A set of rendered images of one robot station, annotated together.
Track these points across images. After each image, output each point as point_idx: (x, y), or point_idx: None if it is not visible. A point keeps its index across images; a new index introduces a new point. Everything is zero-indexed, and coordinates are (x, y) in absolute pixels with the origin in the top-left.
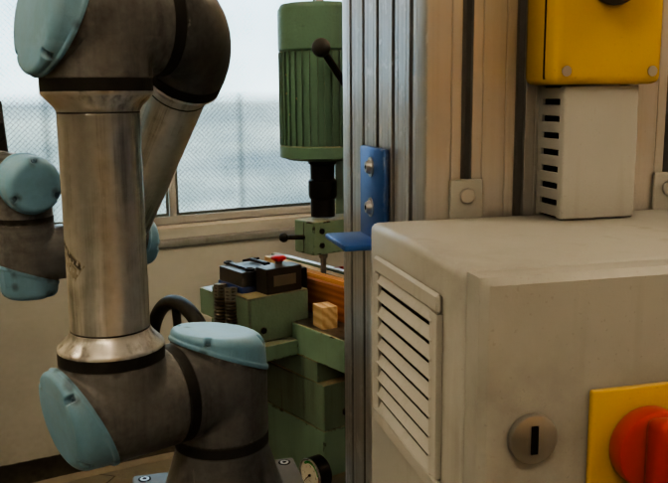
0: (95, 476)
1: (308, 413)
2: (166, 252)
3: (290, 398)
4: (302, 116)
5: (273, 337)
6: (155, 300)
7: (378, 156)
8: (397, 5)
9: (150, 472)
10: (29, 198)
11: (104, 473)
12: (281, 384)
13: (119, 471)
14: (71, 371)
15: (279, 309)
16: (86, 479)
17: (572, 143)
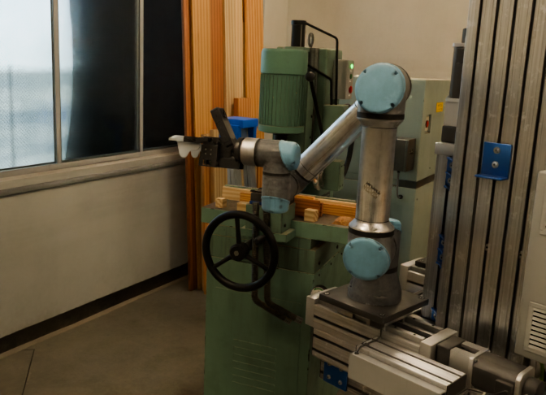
0: (19, 352)
1: (301, 266)
2: (61, 188)
3: (286, 260)
4: (284, 110)
5: (286, 228)
6: (54, 223)
7: (505, 147)
8: (526, 97)
9: (58, 342)
10: (296, 162)
11: (24, 349)
12: (279, 253)
13: (34, 345)
14: (374, 237)
15: (288, 214)
16: (15, 354)
17: None
